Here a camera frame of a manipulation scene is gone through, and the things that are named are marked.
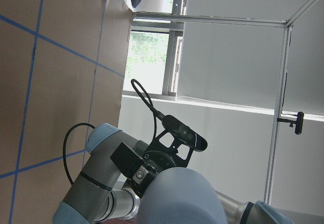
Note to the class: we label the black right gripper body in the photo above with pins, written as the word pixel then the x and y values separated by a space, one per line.
pixel 158 159

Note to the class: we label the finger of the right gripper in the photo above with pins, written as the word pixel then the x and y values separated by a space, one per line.
pixel 140 179
pixel 126 160

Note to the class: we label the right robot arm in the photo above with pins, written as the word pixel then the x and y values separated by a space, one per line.
pixel 176 195

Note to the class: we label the blue tape grid lines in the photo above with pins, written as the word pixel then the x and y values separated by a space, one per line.
pixel 62 64

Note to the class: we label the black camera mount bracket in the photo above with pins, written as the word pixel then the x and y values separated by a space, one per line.
pixel 172 150

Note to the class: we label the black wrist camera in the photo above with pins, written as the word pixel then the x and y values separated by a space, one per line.
pixel 184 133

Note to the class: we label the aluminium frame structure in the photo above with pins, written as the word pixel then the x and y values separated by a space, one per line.
pixel 235 53

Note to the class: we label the black camera on frame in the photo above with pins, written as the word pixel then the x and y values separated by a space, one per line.
pixel 298 122

